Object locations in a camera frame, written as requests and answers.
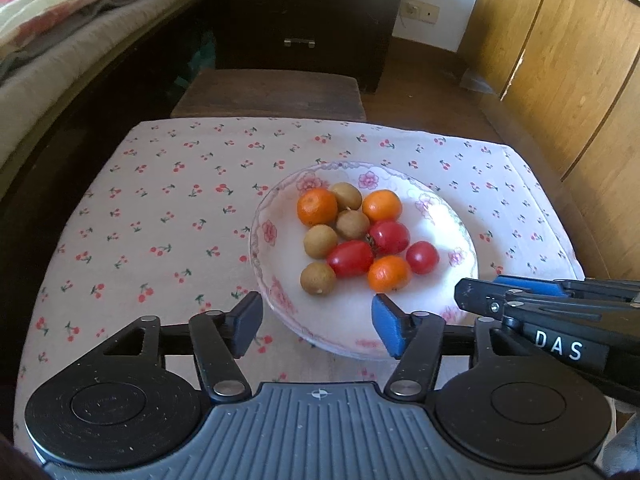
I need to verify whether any round red tomato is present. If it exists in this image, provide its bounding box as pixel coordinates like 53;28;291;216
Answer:
406;240;439;275

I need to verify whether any oblong red tomato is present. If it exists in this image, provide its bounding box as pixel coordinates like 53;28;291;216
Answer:
326;240;374;278

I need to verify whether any brown round fruit front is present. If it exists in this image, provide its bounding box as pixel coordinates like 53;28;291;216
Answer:
330;182;362;210

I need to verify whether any dark wooden stool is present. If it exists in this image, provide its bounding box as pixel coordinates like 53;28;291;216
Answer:
171;68;367;122

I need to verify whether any orange mandarin back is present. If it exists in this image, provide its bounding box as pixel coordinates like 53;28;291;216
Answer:
361;190;402;223

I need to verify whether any white floral plate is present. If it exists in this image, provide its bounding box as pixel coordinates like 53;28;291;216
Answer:
250;162;478;359

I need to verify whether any wall power outlet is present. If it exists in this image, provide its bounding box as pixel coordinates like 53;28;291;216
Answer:
399;0;439;24

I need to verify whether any dark wooden drawer cabinet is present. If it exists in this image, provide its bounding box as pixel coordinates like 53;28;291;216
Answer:
208;0;400;92

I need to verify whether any pale yellowish fruit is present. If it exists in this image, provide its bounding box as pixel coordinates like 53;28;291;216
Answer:
299;261;337;296

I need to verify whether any orange mandarin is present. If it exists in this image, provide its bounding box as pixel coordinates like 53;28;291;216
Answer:
296;188;338;228
367;255;412;294
361;190;402;223

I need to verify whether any cherry print tablecloth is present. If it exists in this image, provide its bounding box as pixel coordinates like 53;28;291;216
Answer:
14;118;582;452

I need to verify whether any small red tomato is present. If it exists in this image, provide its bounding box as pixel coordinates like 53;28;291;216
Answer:
368;220;410;256

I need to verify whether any brown round fruit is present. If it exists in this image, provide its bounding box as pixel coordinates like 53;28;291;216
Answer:
335;210;370;240
330;182;362;210

